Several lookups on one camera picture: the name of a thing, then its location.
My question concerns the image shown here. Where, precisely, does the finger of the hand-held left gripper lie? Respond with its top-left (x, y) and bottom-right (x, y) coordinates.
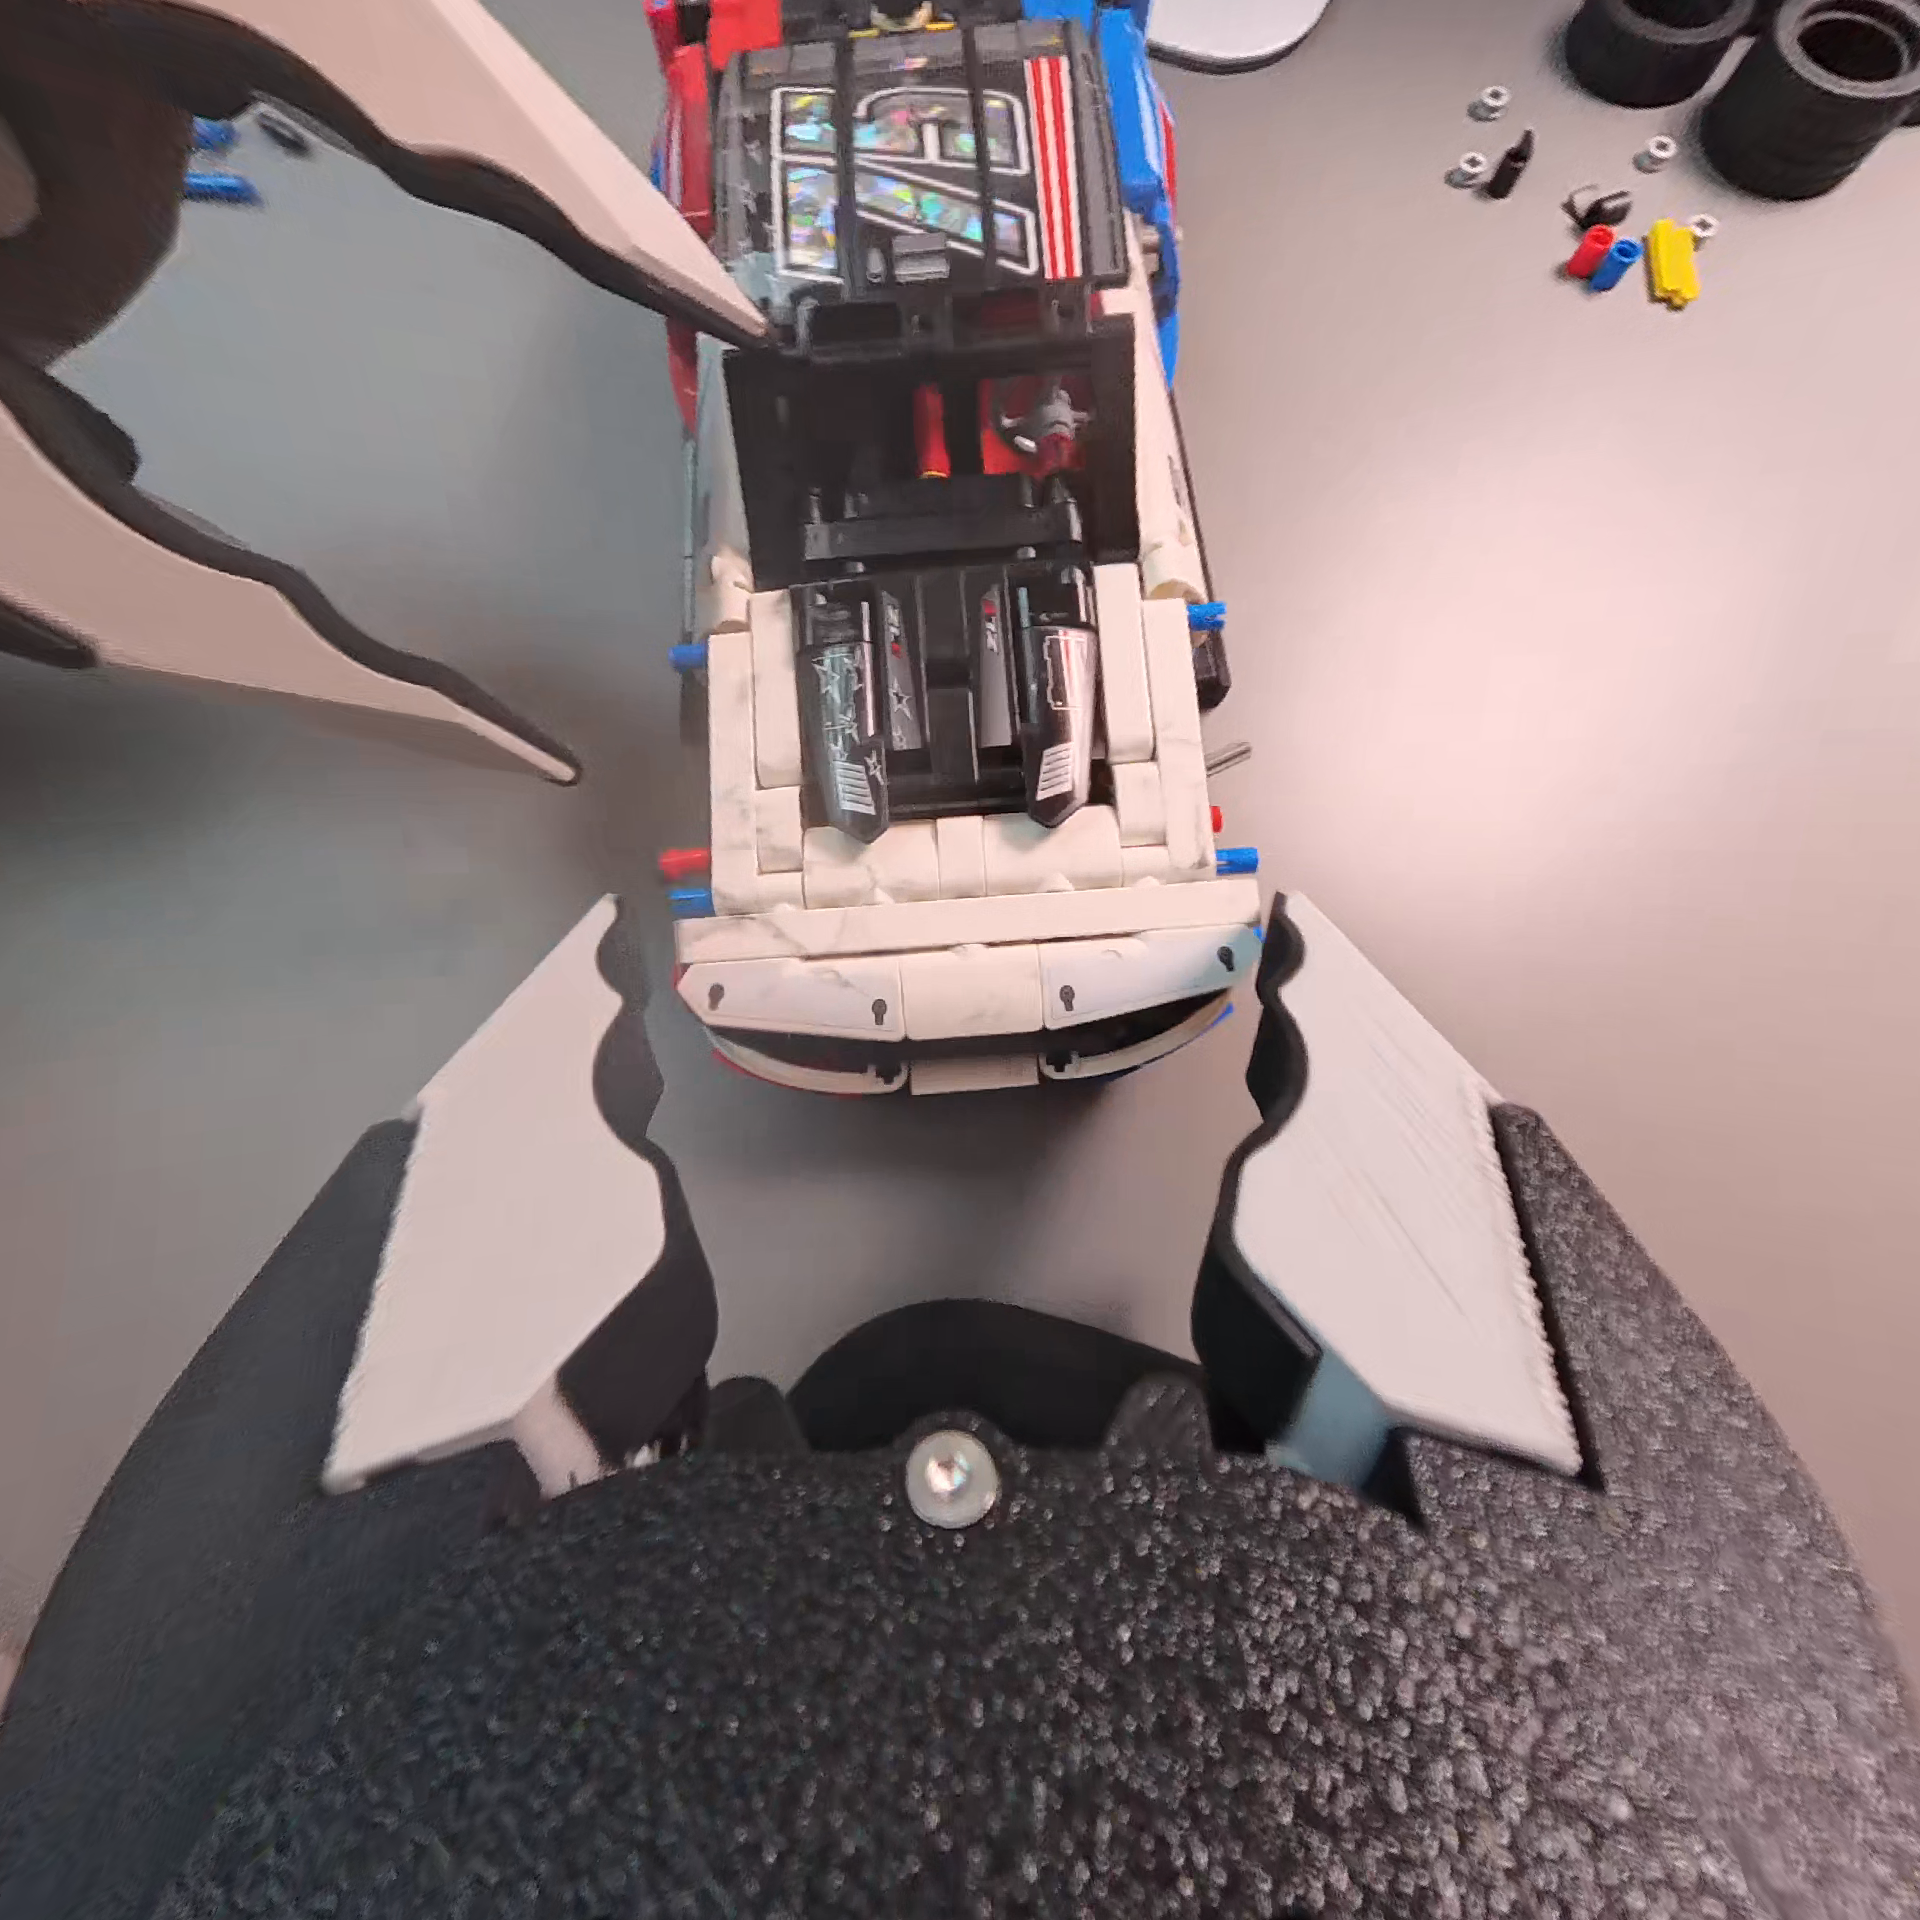
top-left (163, 0), bottom-right (775, 362)
top-left (0, 349), bottom-right (585, 786)

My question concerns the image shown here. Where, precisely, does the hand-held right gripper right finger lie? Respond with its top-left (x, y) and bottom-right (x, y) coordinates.
top-left (1188, 892), bottom-right (1584, 1501)

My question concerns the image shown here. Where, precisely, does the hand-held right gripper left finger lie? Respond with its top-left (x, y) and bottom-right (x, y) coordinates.
top-left (319, 892), bottom-right (722, 1501)

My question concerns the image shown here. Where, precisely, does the white blue red brick car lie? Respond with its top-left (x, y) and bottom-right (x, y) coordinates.
top-left (647, 0), bottom-right (1266, 1101)

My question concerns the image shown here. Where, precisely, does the white round base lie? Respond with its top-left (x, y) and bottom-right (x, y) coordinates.
top-left (1155, 0), bottom-right (1338, 72)

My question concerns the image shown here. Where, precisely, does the black toy tire stack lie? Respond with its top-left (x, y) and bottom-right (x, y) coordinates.
top-left (1564, 0), bottom-right (1790, 112)
top-left (1695, 0), bottom-right (1920, 208)

